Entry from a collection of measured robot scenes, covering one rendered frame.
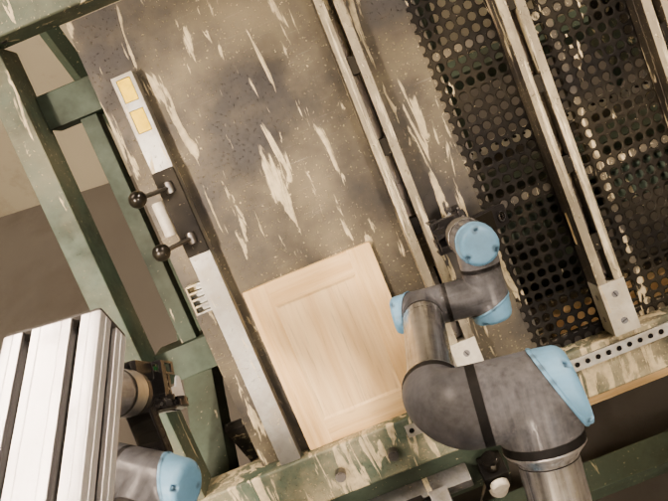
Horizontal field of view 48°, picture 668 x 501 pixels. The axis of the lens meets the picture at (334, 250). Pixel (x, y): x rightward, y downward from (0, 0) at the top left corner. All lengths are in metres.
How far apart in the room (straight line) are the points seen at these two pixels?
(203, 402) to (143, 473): 1.09
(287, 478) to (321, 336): 0.34
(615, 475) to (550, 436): 1.43
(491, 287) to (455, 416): 0.42
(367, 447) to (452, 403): 0.78
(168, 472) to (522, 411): 0.47
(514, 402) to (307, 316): 0.79
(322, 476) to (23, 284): 2.62
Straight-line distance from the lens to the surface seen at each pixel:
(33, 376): 0.64
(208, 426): 2.08
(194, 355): 1.82
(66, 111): 1.82
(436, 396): 1.04
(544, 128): 1.69
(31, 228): 4.42
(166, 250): 1.58
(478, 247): 1.36
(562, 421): 1.04
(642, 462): 2.49
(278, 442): 1.79
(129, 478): 1.07
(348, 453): 1.79
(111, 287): 1.75
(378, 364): 1.76
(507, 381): 1.03
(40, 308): 3.95
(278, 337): 1.73
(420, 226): 1.65
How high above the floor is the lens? 2.45
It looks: 47 degrees down
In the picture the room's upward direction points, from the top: 24 degrees counter-clockwise
